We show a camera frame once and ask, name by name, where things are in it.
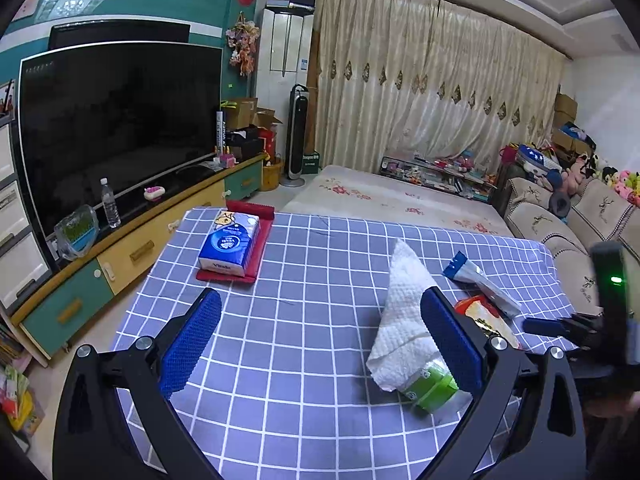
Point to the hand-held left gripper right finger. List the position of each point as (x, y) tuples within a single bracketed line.
[(450, 340)]

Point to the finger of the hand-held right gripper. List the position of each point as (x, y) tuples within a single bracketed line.
[(542, 327)]

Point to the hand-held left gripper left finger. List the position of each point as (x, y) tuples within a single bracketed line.
[(192, 340)]

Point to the red orange snack packet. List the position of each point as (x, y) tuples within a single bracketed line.
[(487, 315)]

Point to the green white packet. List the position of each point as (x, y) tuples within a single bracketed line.
[(432, 387)]

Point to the white paper towel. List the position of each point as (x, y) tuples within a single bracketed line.
[(405, 300)]

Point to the blue white wrapper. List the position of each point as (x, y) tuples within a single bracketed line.
[(480, 280)]

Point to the beige embroidered sofa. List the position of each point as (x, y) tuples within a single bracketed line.
[(560, 245)]

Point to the blue white tissue pack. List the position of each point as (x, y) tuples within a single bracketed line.
[(227, 245)]

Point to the blue checked tablecloth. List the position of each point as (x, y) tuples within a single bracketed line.
[(310, 320)]

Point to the teal yellow television cabinet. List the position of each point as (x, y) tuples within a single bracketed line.
[(75, 305)]

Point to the pile of plush toys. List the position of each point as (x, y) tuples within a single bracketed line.
[(605, 170)]

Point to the red tray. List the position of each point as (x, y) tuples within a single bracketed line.
[(252, 207)]

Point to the floral floor mattress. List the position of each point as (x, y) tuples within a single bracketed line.
[(380, 200)]

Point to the clear water bottle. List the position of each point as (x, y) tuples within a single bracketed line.
[(110, 205)]

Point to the clear plastic bag on cabinet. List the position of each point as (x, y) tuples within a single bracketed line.
[(75, 232)]

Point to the row of toys and books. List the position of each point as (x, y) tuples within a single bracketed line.
[(440, 175)]

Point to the blue white plush toy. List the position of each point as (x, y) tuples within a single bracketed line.
[(537, 157)]

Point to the pink block toy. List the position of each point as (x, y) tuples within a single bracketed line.
[(227, 161)]

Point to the yellow wooden bucket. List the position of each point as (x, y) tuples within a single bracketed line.
[(271, 175)]

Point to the white drawer unit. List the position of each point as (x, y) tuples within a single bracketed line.
[(20, 260)]

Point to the stacked cardboard boxes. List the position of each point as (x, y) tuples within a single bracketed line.
[(567, 120)]

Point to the black box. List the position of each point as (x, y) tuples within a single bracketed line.
[(245, 145)]

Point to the white tube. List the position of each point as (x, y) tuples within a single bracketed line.
[(219, 130)]

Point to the large black television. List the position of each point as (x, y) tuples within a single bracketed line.
[(115, 125)]

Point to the grey tower fan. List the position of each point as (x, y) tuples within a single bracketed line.
[(296, 135)]

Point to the open brown cardboard box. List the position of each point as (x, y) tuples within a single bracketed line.
[(250, 112)]

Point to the beige patterned curtain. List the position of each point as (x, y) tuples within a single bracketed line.
[(440, 85)]

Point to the white standing air conditioner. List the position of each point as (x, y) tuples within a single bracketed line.
[(285, 60)]

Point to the hanging flower decoration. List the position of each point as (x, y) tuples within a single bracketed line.
[(244, 47)]

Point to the framed wall picture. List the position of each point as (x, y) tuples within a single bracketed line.
[(7, 100)]

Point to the black wall-mounted panel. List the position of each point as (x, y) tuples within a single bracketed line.
[(120, 35)]

